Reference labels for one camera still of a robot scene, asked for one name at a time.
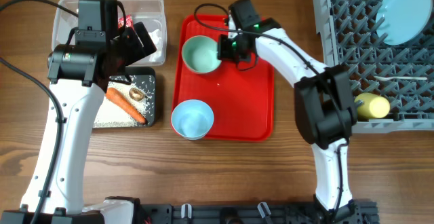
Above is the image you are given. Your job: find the red candy wrapper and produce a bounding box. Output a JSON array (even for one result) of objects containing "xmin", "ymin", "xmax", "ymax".
[{"xmin": 118, "ymin": 14, "xmax": 134, "ymax": 29}]

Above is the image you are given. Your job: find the white paper napkin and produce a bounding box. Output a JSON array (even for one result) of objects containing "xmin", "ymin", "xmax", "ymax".
[{"xmin": 149, "ymin": 29, "xmax": 163, "ymax": 62}]

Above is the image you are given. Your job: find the green bowl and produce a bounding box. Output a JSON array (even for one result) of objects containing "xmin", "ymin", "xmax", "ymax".
[{"xmin": 181, "ymin": 35, "xmax": 222, "ymax": 74}]

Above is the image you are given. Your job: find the brown food scrap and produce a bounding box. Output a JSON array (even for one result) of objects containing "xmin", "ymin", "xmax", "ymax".
[{"xmin": 129, "ymin": 88, "xmax": 146, "ymax": 102}]

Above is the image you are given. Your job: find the orange carrot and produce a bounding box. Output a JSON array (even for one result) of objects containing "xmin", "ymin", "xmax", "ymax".
[{"xmin": 105, "ymin": 88, "xmax": 146, "ymax": 124}]

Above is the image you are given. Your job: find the white rice pile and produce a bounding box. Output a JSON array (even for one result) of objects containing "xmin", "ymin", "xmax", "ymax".
[{"xmin": 93, "ymin": 76, "xmax": 155, "ymax": 128}]

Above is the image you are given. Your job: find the light blue bowl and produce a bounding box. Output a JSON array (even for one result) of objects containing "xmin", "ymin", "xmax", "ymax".
[{"xmin": 171, "ymin": 99, "xmax": 214, "ymax": 141}]

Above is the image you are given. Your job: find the yellow plastic cup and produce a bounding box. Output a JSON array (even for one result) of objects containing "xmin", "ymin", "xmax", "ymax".
[{"xmin": 355, "ymin": 93, "xmax": 391, "ymax": 119}]

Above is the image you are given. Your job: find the light blue plate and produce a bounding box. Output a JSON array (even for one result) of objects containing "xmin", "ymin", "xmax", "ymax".
[{"xmin": 376, "ymin": 0, "xmax": 433, "ymax": 45}]

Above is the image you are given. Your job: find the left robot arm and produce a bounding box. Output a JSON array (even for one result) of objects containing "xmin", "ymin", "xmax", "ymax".
[{"xmin": 1, "ymin": 22, "xmax": 156, "ymax": 223}]

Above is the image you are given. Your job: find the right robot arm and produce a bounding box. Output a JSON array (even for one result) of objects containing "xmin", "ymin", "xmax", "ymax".
[{"xmin": 218, "ymin": 16, "xmax": 357, "ymax": 223}]

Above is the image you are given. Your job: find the black waste tray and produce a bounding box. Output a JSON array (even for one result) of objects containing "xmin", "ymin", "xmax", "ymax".
[{"xmin": 93, "ymin": 66, "xmax": 157, "ymax": 129}]

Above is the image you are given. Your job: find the grey dishwasher rack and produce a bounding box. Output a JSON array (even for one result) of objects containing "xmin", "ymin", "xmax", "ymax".
[{"xmin": 313, "ymin": 0, "xmax": 433, "ymax": 134}]

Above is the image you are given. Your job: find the white utensil in rack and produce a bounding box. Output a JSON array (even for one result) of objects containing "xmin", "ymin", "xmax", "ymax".
[{"xmin": 374, "ymin": 76, "xmax": 429, "ymax": 81}]

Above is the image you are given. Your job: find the clear plastic bin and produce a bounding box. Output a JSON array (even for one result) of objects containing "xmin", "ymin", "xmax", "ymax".
[{"xmin": 52, "ymin": 0, "xmax": 167, "ymax": 67}]

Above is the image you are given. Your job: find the red plastic tray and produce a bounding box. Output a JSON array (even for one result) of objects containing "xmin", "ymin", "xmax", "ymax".
[{"xmin": 171, "ymin": 14, "xmax": 276, "ymax": 143}]

